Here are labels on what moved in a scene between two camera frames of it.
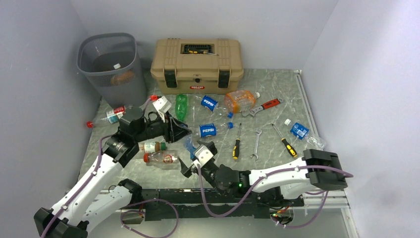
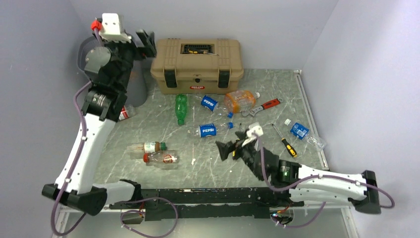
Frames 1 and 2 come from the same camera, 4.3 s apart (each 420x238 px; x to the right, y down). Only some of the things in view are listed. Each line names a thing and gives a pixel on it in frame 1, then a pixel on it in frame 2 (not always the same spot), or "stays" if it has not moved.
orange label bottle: (240, 100) stays
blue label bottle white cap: (312, 140) stays
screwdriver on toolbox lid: (200, 52) stays
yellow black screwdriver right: (288, 146) stays
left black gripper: (178, 130) -> (148, 40)
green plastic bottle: (181, 101) stays
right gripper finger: (185, 171) -> (224, 149)
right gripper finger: (211, 146) -> (241, 135)
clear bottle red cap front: (165, 156) stays
